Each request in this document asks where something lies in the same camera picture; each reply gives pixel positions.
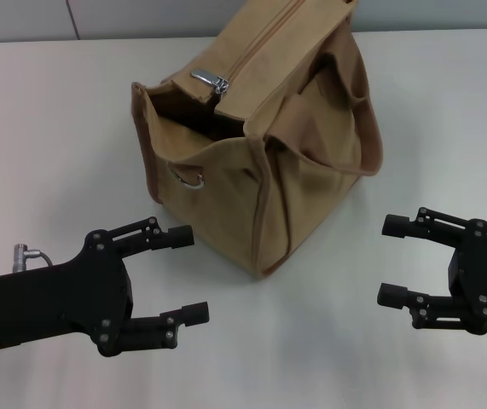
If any silver left gripper cable connector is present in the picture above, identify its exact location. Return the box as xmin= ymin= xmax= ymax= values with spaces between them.
xmin=11 ymin=242 xmax=59 ymax=274

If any silver metal zipper pull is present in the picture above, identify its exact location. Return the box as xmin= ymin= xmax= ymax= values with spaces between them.
xmin=190 ymin=69 xmax=230 ymax=94

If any silver metal ring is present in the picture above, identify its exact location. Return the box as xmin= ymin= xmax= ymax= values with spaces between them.
xmin=168 ymin=164 xmax=206 ymax=191

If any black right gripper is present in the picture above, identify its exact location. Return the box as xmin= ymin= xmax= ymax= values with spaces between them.
xmin=376 ymin=206 xmax=487 ymax=336

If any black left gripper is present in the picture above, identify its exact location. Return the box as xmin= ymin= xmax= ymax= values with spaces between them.
xmin=0 ymin=216 xmax=210 ymax=358

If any khaki canvas food bag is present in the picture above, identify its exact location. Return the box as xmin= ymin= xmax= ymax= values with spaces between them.
xmin=130 ymin=0 xmax=384 ymax=280

